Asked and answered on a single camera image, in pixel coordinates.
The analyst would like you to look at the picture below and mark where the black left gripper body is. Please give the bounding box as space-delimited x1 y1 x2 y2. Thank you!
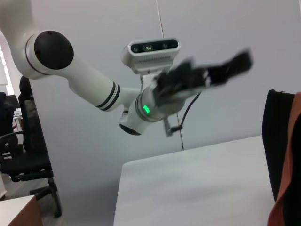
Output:
153 56 212 105

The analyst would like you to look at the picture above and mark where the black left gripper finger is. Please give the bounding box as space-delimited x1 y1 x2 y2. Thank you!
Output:
204 48 254 87

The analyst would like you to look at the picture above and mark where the black bag with orange handles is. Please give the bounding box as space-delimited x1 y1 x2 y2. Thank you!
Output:
262 89 301 226

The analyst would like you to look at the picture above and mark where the black office chair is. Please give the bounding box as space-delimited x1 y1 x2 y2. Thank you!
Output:
0 92 15 137
0 76 63 218

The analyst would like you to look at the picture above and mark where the wooden side cabinet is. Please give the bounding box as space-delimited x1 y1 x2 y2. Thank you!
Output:
0 194 43 226

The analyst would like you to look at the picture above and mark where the left gripper power cable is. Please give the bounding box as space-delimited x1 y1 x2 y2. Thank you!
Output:
164 90 203 137

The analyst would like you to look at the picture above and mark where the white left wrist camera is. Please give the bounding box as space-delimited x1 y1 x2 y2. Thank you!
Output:
121 37 181 90

